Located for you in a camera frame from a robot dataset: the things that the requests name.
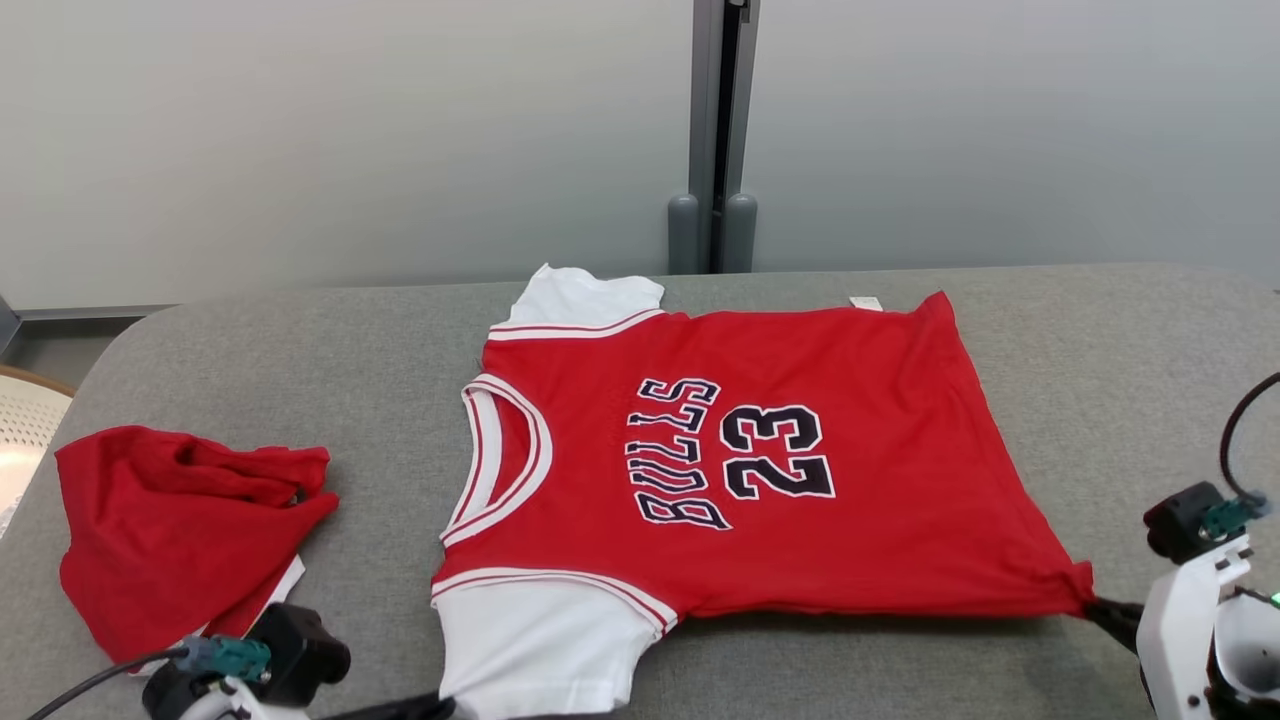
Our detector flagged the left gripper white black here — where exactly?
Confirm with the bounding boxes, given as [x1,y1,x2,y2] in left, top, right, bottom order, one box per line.
[143,665,456,720]

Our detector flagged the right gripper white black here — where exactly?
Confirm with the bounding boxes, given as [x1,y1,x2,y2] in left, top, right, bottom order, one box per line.
[1085,535,1253,720]

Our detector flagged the red shorts with white hem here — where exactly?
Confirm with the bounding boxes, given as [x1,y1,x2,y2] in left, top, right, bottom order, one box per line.
[55,425,341,677]

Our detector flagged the red Bulls 23 jersey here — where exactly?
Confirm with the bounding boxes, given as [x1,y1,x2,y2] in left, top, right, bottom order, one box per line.
[430,263,1096,720]

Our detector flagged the cream laundry basket brown rim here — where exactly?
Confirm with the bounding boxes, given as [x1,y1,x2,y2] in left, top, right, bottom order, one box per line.
[0,365,77,541]

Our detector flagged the right cable with teal connector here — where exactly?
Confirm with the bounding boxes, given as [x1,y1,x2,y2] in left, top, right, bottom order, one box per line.
[1200,372,1280,541]

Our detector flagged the grey floor rail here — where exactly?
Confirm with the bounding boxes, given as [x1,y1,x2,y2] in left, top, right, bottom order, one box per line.
[15,303,173,323]

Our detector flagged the grey cylindrical post cover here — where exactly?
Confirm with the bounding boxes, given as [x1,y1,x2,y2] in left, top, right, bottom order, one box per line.
[667,193,701,276]
[723,193,759,274]

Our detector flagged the dark grey partition post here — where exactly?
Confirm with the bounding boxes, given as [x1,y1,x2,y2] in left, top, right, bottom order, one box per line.
[690,0,761,274]

